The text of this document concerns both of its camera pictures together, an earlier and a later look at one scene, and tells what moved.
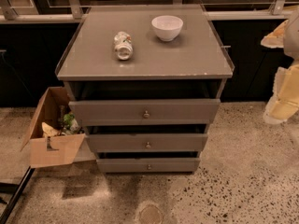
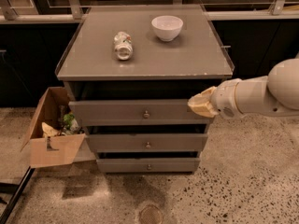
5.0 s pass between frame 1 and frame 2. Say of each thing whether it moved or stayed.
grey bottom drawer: stayed
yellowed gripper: moved
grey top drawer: stayed
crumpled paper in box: stayed
